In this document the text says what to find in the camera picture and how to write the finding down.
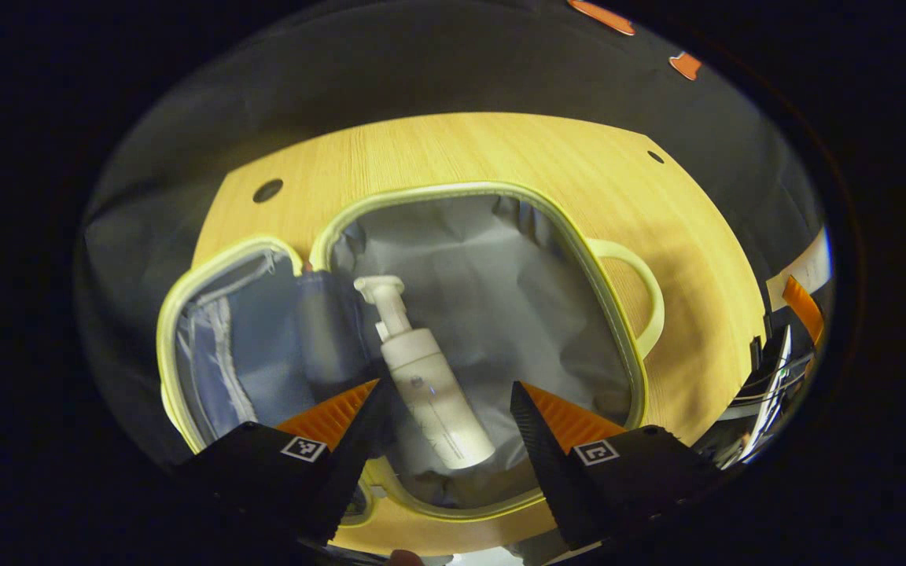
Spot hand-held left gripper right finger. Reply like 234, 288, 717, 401
510, 381, 726, 551

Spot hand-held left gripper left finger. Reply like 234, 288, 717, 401
174, 377, 392, 547

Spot white pump bottle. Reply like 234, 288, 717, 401
353, 275, 498, 472

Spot pale yellow suitcase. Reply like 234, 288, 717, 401
156, 181, 667, 524

